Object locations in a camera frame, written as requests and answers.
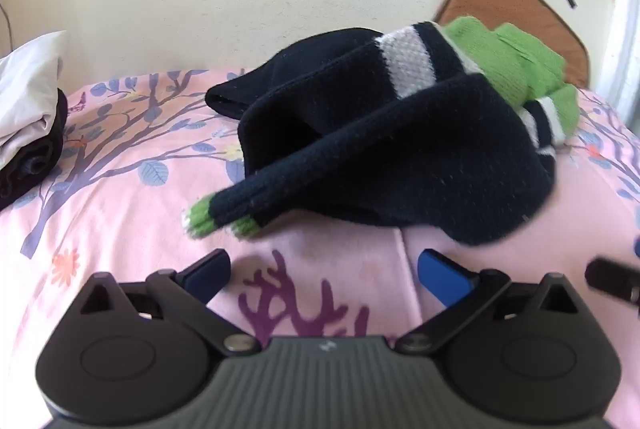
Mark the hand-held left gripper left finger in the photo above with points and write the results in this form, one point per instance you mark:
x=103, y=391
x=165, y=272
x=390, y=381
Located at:
x=207, y=273

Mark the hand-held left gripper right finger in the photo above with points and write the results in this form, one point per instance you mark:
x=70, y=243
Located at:
x=442, y=276

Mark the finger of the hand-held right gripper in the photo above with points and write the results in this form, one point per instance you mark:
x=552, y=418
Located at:
x=612, y=279

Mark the navy and green knit sweater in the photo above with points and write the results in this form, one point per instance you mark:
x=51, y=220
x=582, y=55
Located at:
x=390, y=134

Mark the pink floral bed sheet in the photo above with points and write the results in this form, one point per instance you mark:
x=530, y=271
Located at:
x=125, y=219

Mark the black folded cloth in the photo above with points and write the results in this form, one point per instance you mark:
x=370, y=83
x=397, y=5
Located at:
x=30, y=164

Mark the white folded cloth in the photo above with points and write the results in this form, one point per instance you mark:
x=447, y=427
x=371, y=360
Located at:
x=25, y=84

